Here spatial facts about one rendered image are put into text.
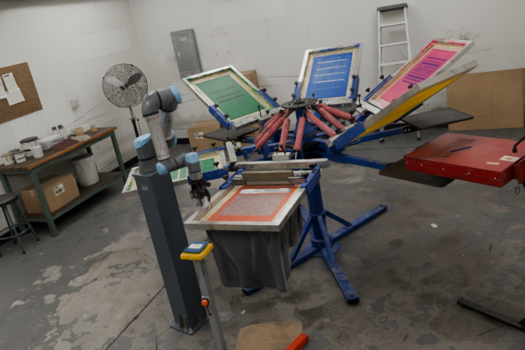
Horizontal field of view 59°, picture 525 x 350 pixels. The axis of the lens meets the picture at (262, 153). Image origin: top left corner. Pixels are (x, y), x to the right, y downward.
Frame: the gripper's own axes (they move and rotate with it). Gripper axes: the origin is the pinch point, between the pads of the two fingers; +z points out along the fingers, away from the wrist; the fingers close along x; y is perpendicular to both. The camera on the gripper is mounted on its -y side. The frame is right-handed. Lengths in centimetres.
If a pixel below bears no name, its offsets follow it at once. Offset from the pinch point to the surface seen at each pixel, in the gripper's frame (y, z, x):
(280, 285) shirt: 13, 43, 47
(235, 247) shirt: 13.3, 18.8, 22.9
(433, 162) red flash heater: -36, -11, 130
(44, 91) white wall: -228, -58, -352
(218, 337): 41, 60, 16
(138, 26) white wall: -448, -119, -345
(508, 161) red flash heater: -31, -12, 167
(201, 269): 41.7, 16.4, 16.3
